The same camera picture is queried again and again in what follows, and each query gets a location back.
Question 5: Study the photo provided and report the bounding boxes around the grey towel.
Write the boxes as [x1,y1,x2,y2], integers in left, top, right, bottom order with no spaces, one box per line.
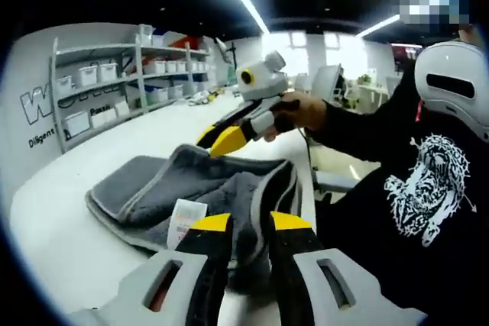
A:
[84,144,319,299]

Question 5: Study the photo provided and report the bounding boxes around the small device on table edge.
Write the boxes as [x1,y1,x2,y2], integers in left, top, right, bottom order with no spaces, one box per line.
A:
[186,88,227,108]

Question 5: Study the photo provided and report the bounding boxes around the black stand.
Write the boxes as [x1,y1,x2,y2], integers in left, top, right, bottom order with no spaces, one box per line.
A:
[213,37,238,66]

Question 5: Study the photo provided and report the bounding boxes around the white monitor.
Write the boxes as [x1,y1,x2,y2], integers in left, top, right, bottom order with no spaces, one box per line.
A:
[311,63,345,102]

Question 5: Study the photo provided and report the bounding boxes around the person in black sweatshirt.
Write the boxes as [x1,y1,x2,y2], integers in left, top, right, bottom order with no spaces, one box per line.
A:
[313,60,489,314]

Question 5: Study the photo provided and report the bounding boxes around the rows of white storage boxes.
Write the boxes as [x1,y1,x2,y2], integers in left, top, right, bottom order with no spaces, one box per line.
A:
[55,34,209,138]

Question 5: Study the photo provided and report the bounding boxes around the grey metal shelving unit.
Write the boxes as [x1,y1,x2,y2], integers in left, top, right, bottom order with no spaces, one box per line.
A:
[48,23,212,155]

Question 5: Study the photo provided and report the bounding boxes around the white worn device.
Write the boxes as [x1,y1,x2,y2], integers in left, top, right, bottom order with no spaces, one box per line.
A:
[413,40,489,144]

